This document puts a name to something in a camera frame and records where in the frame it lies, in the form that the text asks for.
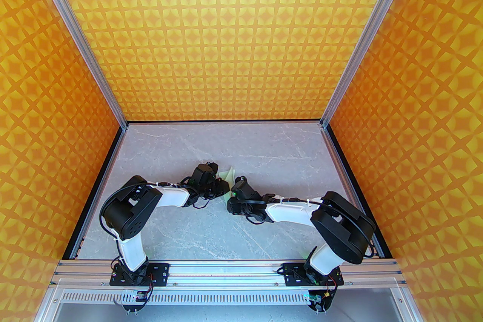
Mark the light green paper sheet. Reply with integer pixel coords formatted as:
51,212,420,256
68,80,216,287
220,166,237,203

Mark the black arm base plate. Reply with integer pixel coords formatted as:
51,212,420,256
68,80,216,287
109,262,169,287
282,262,345,287

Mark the perforated white cable duct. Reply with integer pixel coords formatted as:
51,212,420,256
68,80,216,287
60,291,397,307

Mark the aluminium corner post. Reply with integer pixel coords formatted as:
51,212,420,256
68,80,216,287
21,0,128,128
320,0,426,129

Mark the thin black edge strip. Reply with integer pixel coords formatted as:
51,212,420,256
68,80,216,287
126,120,324,126

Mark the table side rail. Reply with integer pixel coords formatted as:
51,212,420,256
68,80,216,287
321,125,394,260
62,125,128,260

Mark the grooved aluminium mounting rail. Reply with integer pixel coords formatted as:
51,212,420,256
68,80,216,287
55,259,401,277

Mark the small controller board with wires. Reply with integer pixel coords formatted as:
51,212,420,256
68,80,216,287
121,288,149,313
308,288,332,313

